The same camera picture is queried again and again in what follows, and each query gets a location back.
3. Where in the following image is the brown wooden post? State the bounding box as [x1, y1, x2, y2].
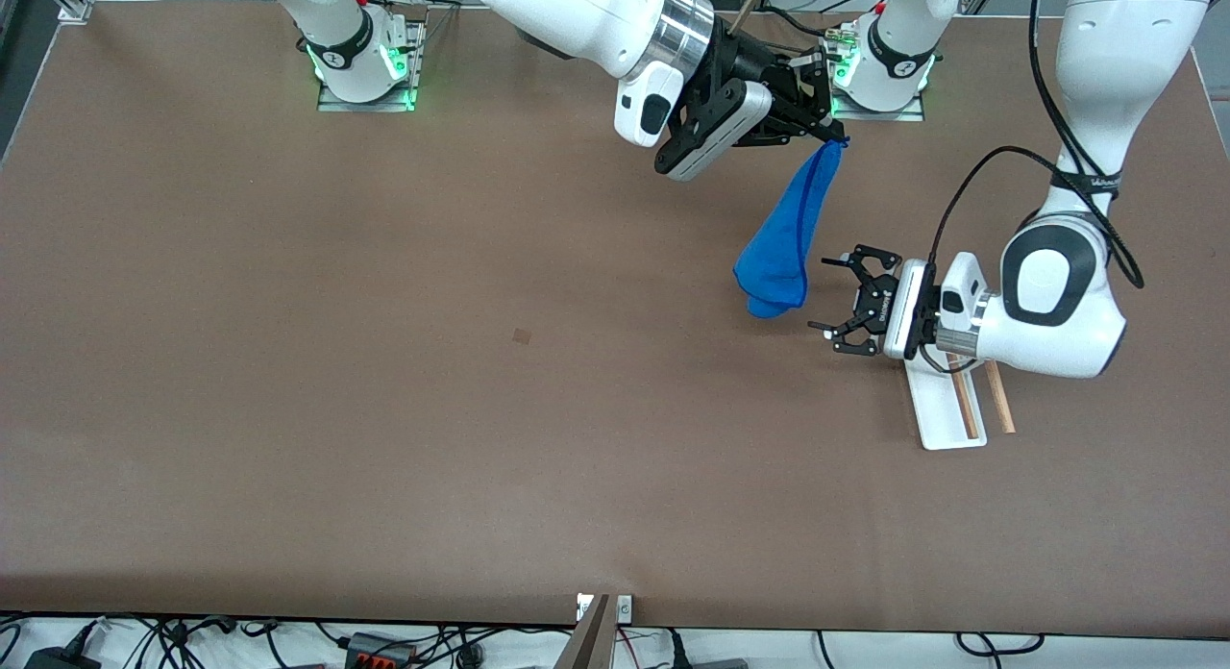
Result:
[555, 595, 616, 669]

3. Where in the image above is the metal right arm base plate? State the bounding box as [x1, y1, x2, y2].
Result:
[317, 20, 426, 112]

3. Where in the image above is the black orange connector box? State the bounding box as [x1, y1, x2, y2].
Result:
[346, 633, 416, 668]

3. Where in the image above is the white rack with wooden rods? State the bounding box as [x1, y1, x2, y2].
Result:
[903, 347, 1017, 451]

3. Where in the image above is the thin black cable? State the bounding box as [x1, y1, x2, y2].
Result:
[764, 6, 833, 37]

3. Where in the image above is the black looped floor cable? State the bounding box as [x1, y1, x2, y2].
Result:
[956, 632, 1045, 657]

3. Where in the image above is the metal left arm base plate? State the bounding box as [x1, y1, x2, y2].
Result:
[824, 25, 926, 122]

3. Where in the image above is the blue cloth towel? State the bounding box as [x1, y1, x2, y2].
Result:
[733, 138, 847, 319]

